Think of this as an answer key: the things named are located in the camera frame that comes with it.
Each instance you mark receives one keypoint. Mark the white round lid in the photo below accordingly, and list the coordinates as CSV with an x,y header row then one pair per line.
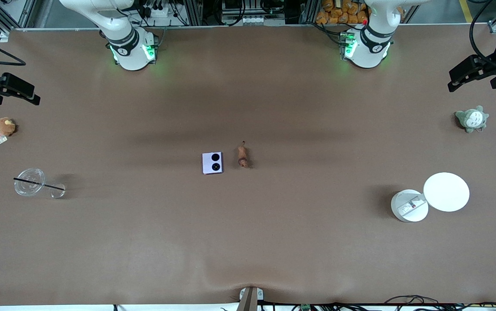
x,y
446,192

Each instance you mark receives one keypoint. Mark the brown plush toy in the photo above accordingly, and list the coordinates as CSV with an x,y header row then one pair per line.
x,y
5,126

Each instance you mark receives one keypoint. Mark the brown lion statue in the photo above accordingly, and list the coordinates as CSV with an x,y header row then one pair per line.
x,y
242,155

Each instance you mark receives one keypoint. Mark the grey totoro plush toy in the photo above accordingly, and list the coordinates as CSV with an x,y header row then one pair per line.
x,y
472,119

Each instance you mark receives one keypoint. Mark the black straw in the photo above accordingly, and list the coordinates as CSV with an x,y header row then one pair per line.
x,y
36,183

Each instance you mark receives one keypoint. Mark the white power strip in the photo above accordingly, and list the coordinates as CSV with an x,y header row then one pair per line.
x,y
254,20

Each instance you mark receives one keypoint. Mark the clear plastic cup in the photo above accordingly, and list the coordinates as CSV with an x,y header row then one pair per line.
x,y
25,190

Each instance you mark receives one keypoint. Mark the white round container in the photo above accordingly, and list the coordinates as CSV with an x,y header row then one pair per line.
x,y
405,207

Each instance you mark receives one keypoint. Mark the orange plush toy pile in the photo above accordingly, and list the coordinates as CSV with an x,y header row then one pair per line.
x,y
338,13

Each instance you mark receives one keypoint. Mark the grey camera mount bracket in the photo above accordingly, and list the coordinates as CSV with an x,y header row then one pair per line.
x,y
249,298

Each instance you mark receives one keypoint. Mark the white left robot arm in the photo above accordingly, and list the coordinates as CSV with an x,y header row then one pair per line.
x,y
367,54

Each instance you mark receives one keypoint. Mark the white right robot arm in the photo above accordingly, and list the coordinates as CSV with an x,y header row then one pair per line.
x,y
131,52

